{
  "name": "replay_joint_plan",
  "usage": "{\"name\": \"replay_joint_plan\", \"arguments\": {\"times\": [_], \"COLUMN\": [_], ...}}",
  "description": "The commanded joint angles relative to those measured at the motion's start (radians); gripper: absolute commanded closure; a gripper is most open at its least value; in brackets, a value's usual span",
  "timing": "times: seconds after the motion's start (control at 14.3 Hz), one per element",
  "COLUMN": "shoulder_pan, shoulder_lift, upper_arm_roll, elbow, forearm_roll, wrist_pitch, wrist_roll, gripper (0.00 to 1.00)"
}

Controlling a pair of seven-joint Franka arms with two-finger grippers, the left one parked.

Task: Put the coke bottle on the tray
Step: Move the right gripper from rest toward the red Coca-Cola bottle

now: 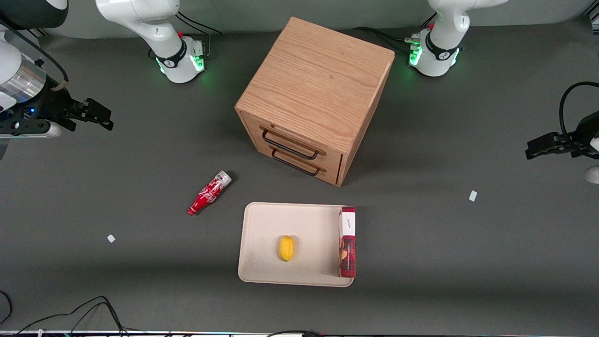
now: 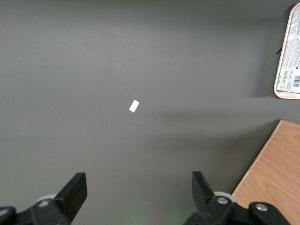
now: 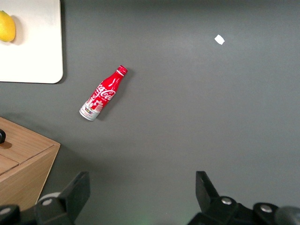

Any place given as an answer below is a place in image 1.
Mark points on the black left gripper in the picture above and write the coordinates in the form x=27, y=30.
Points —
x=581, y=136

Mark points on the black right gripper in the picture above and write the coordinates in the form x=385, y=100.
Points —
x=50, y=106

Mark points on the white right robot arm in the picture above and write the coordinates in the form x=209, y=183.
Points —
x=154, y=28

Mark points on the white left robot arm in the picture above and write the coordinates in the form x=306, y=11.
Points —
x=444, y=28

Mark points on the red coke bottle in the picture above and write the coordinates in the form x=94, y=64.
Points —
x=206, y=196

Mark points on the beige plastic tray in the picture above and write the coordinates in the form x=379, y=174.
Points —
x=271, y=224

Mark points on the wooden drawer front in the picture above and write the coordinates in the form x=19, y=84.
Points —
x=332, y=177
x=250, y=122

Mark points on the red snack box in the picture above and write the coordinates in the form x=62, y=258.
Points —
x=347, y=252

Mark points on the wooden two-drawer cabinet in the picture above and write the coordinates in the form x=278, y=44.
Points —
x=318, y=84

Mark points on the yellow lemon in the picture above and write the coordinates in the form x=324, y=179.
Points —
x=287, y=249

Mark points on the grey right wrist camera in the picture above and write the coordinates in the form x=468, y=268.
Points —
x=54, y=132

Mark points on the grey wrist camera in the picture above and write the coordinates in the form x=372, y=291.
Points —
x=593, y=175
x=54, y=132

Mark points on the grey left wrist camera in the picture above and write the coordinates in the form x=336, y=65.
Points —
x=593, y=175

